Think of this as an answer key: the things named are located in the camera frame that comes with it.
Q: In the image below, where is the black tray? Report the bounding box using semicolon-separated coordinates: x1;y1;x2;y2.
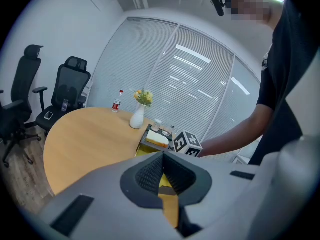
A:
140;123;177;152

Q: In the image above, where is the clear drinking glass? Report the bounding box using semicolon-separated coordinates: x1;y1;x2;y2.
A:
164;120;176;135
152;118;163;133

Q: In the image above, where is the person's right forearm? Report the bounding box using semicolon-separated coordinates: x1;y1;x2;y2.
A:
199;105;276;159

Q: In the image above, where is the glass partition with blinds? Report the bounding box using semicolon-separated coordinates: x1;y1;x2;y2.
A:
88;17;262;164

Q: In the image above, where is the white and yellow sponge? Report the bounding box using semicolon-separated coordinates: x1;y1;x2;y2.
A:
145;130;170;149

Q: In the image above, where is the person's head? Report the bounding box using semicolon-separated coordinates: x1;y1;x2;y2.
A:
225;0;274;23

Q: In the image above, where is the black office chair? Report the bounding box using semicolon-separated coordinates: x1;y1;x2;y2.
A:
0;44;49;169
35;56;92;138

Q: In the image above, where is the red label water bottle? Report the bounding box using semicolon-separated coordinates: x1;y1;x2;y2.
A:
111;89;125;114

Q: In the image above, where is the black head-mounted camera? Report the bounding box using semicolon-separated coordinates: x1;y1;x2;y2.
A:
210;0;226;17

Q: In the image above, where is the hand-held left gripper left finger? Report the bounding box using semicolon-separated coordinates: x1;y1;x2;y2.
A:
39;151;186;240

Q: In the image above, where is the yellow flower bouquet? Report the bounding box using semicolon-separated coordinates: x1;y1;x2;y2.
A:
132;88;154;108

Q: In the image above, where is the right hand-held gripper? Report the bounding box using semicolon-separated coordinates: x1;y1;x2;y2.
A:
173;130;204;158

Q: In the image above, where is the person's black t-shirt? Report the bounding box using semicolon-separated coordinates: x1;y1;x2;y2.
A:
248;0;318;167

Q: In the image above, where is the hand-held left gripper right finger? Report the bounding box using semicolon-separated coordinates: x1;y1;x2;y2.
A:
162;133;320;240

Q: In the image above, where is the white ceramic vase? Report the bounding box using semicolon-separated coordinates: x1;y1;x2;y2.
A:
129;102;147;130

